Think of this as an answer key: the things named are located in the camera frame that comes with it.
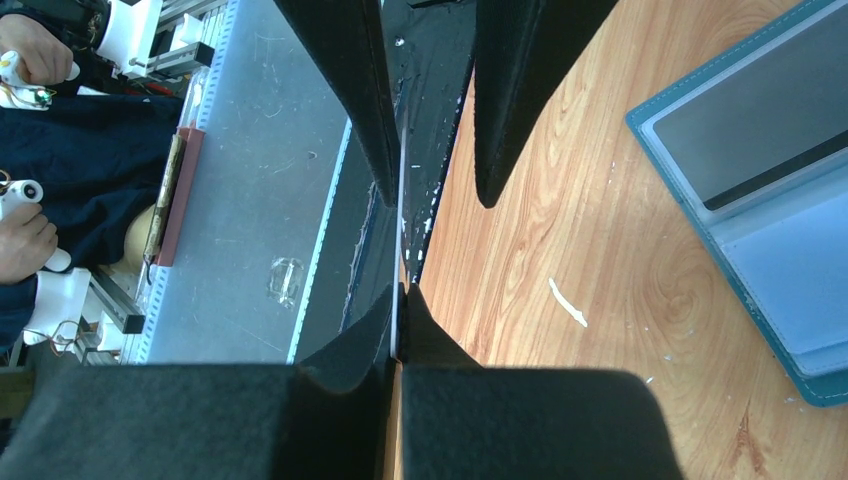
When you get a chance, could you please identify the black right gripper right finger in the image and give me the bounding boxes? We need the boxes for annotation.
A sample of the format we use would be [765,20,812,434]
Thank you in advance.
[400,286,683,479]

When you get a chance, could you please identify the white silver credit card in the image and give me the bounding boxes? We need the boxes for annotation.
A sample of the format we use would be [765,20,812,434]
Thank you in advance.
[389,111,408,359]

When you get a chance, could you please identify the operator right hand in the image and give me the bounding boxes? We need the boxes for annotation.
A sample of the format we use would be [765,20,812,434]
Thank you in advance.
[1,203,58,285]

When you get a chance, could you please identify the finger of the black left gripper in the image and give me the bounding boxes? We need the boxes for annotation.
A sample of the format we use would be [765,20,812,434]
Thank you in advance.
[276,0,400,208]
[474,0,616,208]

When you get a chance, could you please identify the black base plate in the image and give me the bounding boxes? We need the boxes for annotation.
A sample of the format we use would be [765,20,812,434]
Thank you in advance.
[279,1,476,363]

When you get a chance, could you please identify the operator dark blue clothing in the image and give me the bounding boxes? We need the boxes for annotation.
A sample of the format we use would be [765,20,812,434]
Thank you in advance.
[1,95,182,351]

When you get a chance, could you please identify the operator left hand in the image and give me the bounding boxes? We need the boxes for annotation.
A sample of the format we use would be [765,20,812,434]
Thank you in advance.
[1,14,73,85]

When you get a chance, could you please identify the white teleoperation handle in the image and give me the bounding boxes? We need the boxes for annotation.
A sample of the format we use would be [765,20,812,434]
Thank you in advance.
[1,50,56,111]
[0,178,73,274]

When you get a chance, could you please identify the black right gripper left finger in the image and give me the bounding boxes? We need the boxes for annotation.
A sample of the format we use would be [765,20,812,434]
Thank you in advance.
[1,290,395,479]

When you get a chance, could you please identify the teal leather card holder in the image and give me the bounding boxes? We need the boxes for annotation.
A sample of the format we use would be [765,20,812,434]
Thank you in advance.
[626,1,847,407]

